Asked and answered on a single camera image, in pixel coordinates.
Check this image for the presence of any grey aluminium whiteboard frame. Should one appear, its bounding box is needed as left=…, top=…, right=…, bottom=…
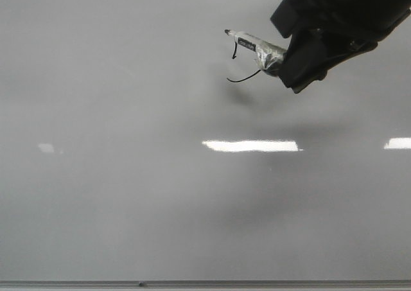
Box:
left=1, top=279, right=410, bottom=289

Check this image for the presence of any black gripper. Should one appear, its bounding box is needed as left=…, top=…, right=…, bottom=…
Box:
left=270, top=0, right=410, bottom=94

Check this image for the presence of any taped whiteboard marker pen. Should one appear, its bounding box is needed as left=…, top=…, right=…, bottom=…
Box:
left=224, top=29, right=287, bottom=82

